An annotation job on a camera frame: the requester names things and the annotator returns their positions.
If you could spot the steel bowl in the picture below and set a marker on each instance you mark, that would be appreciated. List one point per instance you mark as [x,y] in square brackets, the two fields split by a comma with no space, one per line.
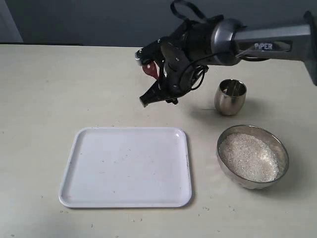
[268,138]

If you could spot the white rectangular plastic tray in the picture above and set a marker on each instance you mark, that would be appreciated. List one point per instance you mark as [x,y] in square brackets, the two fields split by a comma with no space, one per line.
[127,167]

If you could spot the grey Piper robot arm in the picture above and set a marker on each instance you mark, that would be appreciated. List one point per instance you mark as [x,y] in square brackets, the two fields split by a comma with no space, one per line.
[232,42]

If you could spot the white rice in bowl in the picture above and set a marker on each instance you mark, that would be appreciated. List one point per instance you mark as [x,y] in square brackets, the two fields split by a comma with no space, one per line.
[249,157]

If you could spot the small steel cup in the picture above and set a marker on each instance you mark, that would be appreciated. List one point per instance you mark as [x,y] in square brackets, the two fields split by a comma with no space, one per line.
[230,97]

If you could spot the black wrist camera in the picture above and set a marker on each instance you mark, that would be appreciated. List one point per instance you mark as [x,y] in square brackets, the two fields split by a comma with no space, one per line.
[175,61]

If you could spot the dark red wooden spoon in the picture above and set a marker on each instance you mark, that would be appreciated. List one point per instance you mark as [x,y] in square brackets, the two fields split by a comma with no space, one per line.
[151,70]

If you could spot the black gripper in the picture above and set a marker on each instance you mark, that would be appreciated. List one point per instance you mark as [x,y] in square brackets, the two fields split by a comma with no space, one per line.
[194,41]

